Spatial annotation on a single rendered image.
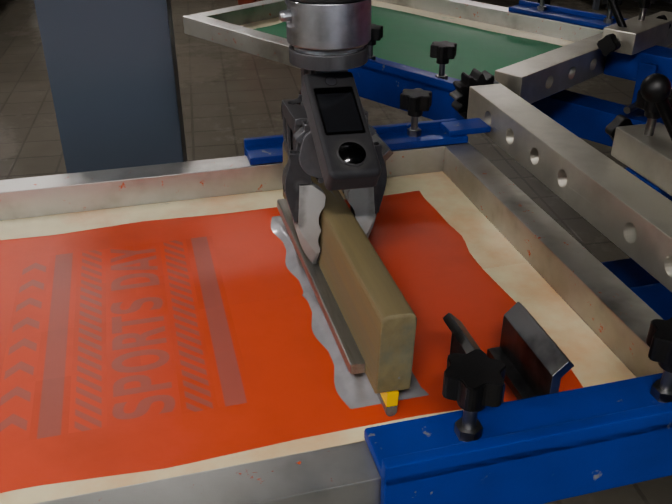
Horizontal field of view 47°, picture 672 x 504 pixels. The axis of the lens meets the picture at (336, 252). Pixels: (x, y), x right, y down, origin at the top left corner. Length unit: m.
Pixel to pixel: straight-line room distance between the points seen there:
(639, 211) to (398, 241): 0.26
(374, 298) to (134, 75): 0.69
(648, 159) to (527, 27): 0.99
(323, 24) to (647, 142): 0.39
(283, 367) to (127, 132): 0.63
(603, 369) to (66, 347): 0.49
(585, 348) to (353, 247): 0.24
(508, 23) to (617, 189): 1.05
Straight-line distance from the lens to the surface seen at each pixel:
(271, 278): 0.82
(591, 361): 0.74
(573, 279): 0.79
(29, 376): 0.74
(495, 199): 0.93
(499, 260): 0.87
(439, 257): 0.86
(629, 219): 0.83
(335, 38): 0.67
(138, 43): 1.19
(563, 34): 1.79
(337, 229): 0.70
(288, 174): 0.71
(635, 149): 0.90
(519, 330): 0.64
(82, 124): 1.23
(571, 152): 0.94
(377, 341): 0.60
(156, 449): 0.63
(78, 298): 0.83
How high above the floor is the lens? 1.39
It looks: 30 degrees down
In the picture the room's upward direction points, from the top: straight up
